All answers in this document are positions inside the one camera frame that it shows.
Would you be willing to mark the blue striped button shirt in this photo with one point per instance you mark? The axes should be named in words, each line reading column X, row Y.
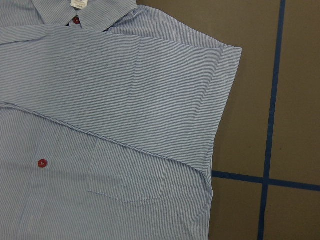
column 108, row 116

